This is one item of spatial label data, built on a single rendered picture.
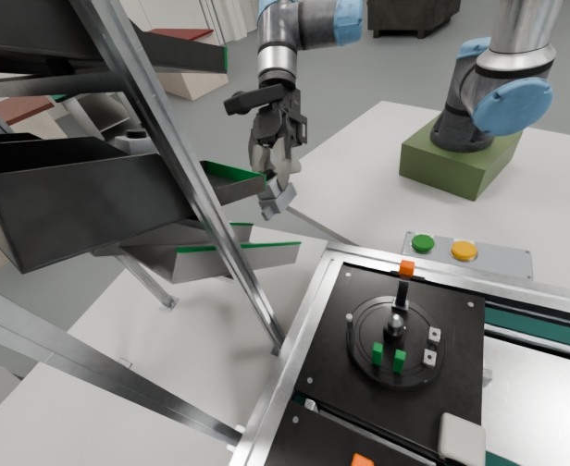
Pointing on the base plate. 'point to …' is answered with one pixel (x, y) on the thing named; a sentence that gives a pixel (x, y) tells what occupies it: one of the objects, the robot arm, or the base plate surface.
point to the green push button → (422, 243)
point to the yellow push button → (464, 251)
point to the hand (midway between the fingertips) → (268, 184)
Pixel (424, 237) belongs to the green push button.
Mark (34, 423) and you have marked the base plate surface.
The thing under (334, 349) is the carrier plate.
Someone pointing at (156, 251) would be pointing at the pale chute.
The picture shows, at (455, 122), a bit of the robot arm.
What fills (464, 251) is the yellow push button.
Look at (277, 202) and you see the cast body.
